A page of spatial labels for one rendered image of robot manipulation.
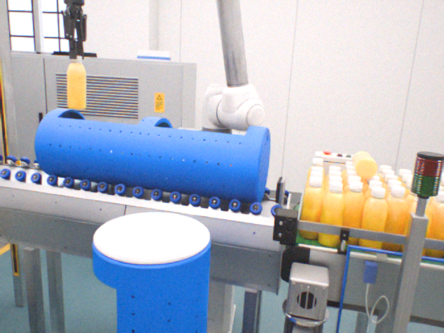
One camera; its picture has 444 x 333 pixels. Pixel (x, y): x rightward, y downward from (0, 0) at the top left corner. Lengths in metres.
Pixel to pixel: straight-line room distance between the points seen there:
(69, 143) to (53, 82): 1.78
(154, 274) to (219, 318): 1.42
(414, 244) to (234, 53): 1.06
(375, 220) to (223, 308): 1.19
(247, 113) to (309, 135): 2.51
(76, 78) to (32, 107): 1.82
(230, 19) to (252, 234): 0.89
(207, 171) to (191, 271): 0.52
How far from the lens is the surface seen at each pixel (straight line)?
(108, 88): 3.12
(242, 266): 1.49
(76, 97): 1.65
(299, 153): 4.23
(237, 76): 1.77
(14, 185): 1.82
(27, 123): 3.49
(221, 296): 2.20
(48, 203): 1.72
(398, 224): 1.34
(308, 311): 1.24
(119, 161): 1.47
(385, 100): 4.28
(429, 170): 1.06
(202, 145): 1.36
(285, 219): 1.24
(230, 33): 1.75
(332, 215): 1.28
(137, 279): 0.89
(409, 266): 1.15
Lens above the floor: 1.44
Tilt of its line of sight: 14 degrees down
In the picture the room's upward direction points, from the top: 3 degrees clockwise
